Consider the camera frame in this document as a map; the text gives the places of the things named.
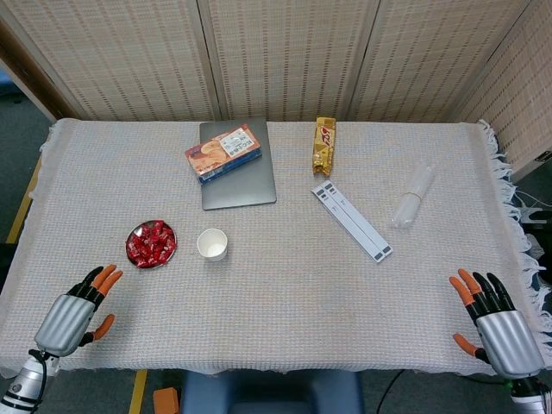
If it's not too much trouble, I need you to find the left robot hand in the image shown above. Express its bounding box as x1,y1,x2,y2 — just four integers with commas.
33,263,124,357

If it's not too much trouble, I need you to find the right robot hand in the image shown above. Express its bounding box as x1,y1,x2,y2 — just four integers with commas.
448,267,546,380

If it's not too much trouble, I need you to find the heap of red candies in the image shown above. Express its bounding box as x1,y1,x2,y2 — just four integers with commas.
127,219,177,268

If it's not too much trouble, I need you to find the white paper cup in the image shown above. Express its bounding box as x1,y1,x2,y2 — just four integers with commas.
196,228,229,262

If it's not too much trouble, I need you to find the round metal plate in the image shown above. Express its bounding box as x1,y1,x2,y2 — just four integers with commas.
125,219,178,270

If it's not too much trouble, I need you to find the orange block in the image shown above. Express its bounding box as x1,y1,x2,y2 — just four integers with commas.
153,386,180,414

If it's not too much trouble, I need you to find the clear plastic tube bundle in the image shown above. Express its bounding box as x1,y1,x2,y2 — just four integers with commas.
391,158,436,230

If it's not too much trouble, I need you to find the white flat remote strip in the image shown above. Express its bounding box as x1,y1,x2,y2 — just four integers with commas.
310,180,394,264

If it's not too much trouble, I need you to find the white woven tablecloth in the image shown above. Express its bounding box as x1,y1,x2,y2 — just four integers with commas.
0,116,552,381

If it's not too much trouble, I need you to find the grey closed laptop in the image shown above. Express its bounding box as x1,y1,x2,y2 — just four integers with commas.
198,116,278,211

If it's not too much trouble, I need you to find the orange and blue biscuit box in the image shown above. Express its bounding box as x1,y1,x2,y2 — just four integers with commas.
185,123,263,185

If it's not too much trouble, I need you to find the woven folding screen panel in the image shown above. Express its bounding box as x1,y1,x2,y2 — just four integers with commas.
347,0,534,124
448,0,552,173
197,0,381,122
0,0,221,122

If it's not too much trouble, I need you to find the gold snack packet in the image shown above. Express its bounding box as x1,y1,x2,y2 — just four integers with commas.
312,116,338,179

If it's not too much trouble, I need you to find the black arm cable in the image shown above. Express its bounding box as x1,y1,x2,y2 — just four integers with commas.
28,349,48,413

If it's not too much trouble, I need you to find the black floor cable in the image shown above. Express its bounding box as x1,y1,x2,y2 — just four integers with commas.
375,369,406,413

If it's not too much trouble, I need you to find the brown wooden screen frame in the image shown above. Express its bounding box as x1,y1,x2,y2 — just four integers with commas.
0,16,83,124

